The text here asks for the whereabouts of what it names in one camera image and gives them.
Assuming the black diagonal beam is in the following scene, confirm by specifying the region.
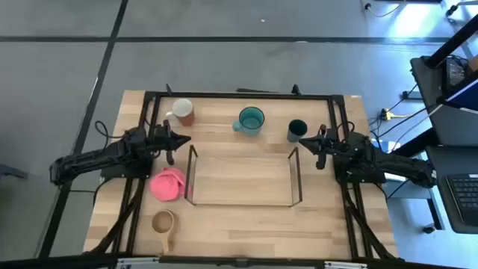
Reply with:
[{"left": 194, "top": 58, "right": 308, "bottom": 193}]
[{"left": 425, "top": 14, "right": 478, "bottom": 69}]

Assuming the grey floor object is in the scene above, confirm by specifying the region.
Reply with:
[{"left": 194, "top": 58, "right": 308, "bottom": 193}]
[{"left": 0, "top": 164, "right": 29, "bottom": 180}]

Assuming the pink fluffy cloth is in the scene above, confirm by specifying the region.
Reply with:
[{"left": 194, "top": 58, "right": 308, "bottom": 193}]
[{"left": 149, "top": 167, "right": 187, "bottom": 202}]

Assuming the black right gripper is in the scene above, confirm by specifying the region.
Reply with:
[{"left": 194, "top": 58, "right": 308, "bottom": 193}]
[{"left": 298, "top": 124, "right": 341, "bottom": 171}]

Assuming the black box device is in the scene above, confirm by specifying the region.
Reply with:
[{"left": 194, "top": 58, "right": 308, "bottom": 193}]
[{"left": 442, "top": 58, "right": 468, "bottom": 89}]

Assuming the black floor cable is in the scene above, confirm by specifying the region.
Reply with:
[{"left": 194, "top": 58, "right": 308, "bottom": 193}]
[{"left": 367, "top": 84, "right": 445, "bottom": 152}]

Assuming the yellow floor cable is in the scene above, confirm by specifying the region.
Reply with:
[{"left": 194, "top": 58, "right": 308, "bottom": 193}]
[{"left": 360, "top": 0, "right": 408, "bottom": 19}]

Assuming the teal enamel mug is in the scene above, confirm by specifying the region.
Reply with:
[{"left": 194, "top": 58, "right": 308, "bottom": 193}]
[{"left": 232, "top": 106, "right": 266, "bottom": 137}]

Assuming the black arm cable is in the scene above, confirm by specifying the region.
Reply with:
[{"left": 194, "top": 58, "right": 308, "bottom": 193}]
[{"left": 94, "top": 120, "right": 126, "bottom": 141}]

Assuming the dark green cup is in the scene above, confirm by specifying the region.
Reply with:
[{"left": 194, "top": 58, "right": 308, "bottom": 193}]
[{"left": 286, "top": 118, "right": 309, "bottom": 143}]

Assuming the wooden cup with handle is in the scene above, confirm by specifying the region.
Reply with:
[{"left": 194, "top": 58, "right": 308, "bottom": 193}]
[{"left": 151, "top": 208, "right": 176, "bottom": 256}]

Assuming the black desk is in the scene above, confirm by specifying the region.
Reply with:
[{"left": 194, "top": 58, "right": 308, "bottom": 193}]
[{"left": 425, "top": 144, "right": 478, "bottom": 235}]

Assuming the white and brown mug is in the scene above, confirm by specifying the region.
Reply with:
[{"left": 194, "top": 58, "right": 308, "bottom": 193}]
[{"left": 165, "top": 97, "right": 196, "bottom": 127}]

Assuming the wooden shelf black metal frame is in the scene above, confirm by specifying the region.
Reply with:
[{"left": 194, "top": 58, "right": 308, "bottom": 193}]
[{"left": 184, "top": 144, "right": 304, "bottom": 208}]

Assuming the black keyboard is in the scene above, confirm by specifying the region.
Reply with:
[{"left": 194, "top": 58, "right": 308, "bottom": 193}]
[{"left": 444, "top": 173, "right": 478, "bottom": 227}]

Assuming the silver metal bracket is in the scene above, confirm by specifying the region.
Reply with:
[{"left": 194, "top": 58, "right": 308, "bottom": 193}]
[
  {"left": 323, "top": 260, "right": 369, "bottom": 269},
  {"left": 115, "top": 256, "right": 161, "bottom": 269}
]

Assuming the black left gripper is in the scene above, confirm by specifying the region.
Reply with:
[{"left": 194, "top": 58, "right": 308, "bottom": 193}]
[{"left": 149, "top": 119, "right": 192, "bottom": 166}]

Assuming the black aluminium table frame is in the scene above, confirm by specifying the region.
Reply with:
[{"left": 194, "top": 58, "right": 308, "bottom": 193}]
[{"left": 0, "top": 84, "right": 478, "bottom": 269}]

